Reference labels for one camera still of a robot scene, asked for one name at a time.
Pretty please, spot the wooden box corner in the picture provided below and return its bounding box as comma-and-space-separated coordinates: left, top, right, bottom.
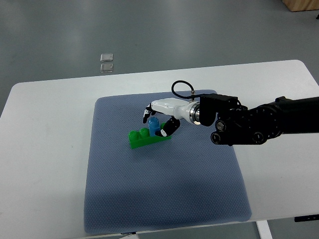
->
282, 0, 319, 12

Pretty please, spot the white table leg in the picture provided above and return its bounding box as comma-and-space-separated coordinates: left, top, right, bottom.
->
256, 220, 273, 239

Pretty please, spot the black looped cable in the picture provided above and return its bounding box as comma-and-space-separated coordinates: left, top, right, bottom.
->
171, 80, 200, 100

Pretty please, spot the blue toy block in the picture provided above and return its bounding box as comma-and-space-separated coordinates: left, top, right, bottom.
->
148, 117, 161, 137

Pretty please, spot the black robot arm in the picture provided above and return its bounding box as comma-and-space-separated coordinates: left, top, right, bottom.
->
197, 94, 319, 146

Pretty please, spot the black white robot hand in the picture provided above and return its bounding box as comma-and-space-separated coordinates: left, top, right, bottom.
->
143, 98, 200, 137

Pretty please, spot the upper metal floor plate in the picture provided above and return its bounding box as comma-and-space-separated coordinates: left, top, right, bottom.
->
100, 53, 113, 62

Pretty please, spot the green four-stud toy block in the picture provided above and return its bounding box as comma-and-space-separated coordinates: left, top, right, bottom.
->
128, 123, 171, 149

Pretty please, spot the blue-grey textured mat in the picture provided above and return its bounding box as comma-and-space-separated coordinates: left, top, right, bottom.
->
84, 92, 252, 234

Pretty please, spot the black table control panel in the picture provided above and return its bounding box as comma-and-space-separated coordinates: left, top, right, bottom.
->
294, 215, 319, 223

